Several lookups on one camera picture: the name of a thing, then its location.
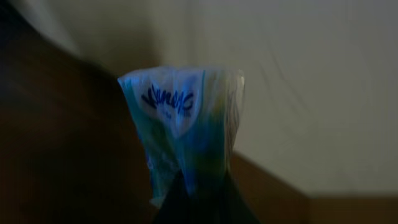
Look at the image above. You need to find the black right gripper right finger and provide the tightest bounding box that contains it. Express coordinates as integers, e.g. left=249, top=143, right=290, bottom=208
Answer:
left=198, top=172, right=260, bottom=224

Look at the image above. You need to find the teal kleenex tissue pack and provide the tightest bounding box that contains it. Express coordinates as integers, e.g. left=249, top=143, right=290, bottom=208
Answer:
left=118, top=67, right=245, bottom=207

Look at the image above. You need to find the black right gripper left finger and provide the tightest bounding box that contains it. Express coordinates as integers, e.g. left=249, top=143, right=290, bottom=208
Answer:
left=152, top=171, right=197, bottom=224

